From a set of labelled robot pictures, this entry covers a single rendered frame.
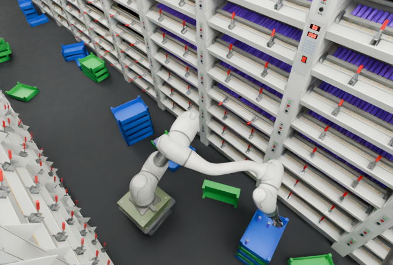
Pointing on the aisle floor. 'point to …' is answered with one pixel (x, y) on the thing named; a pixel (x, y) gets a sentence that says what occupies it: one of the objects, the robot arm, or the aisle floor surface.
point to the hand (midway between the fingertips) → (279, 222)
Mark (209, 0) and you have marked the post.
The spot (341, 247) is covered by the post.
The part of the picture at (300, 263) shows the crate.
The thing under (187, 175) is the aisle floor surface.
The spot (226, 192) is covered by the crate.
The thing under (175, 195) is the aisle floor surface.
